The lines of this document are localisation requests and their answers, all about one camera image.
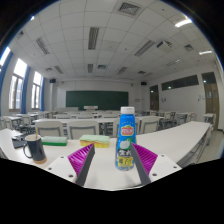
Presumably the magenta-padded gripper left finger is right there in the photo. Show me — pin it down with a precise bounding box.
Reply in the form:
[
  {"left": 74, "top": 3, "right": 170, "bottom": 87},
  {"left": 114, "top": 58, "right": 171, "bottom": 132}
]
[{"left": 44, "top": 143, "right": 96, "bottom": 187}]

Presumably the yellow sponge with green top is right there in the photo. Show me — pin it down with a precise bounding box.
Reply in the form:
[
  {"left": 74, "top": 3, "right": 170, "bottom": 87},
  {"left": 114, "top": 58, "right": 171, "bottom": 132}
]
[{"left": 79, "top": 134, "right": 111, "bottom": 149}]

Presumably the wooden door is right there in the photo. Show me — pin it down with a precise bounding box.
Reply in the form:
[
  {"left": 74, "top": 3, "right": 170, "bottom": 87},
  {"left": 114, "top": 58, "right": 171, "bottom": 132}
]
[{"left": 203, "top": 72, "right": 221, "bottom": 131}]

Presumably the group of blue curtains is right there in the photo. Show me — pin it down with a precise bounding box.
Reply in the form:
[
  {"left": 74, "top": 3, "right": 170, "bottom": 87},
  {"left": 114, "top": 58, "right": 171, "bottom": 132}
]
[{"left": 0, "top": 51, "right": 46, "bottom": 115}]

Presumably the group of white classroom chairs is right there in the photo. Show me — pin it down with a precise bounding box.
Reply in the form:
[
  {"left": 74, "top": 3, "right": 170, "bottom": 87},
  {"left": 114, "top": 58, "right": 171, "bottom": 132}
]
[{"left": 0, "top": 106, "right": 218, "bottom": 140}]

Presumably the round cork coaster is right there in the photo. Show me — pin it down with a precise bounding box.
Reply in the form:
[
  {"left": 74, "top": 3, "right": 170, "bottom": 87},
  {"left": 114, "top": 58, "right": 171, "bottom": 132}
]
[{"left": 32, "top": 157, "right": 48, "bottom": 165}]

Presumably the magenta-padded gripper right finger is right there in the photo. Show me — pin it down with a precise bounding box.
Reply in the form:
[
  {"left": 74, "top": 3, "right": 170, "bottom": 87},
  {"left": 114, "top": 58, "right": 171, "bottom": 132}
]
[{"left": 129, "top": 142, "right": 183, "bottom": 186}]

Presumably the dark blue mug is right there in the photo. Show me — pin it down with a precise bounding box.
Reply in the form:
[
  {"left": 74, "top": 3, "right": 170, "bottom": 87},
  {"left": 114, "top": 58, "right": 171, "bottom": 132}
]
[{"left": 22, "top": 133, "right": 48, "bottom": 164}]

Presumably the group of tall windows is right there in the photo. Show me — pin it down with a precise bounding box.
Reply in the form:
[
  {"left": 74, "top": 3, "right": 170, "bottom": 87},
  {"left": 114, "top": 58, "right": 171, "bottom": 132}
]
[{"left": 0, "top": 46, "right": 43, "bottom": 111}]

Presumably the group of ceiling lights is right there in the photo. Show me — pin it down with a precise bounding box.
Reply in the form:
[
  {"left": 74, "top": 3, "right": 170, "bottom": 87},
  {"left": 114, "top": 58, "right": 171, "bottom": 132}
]
[{"left": 14, "top": 14, "right": 214, "bottom": 76}]

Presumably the dark flat notebook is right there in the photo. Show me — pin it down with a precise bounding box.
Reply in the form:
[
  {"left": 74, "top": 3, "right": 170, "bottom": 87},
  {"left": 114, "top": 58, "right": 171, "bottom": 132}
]
[{"left": 11, "top": 138, "right": 28, "bottom": 150}]

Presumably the blue white-capped drink bottle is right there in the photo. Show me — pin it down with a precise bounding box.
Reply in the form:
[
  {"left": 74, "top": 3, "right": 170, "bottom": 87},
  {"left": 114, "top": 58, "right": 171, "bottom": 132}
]
[{"left": 115, "top": 106, "right": 137, "bottom": 172}]

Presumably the dark door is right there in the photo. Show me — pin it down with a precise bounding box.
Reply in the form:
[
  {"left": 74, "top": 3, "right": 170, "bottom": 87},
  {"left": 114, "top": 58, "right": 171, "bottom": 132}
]
[{"left": 149, "top": 84, "right": 160, "bottom": 112}]

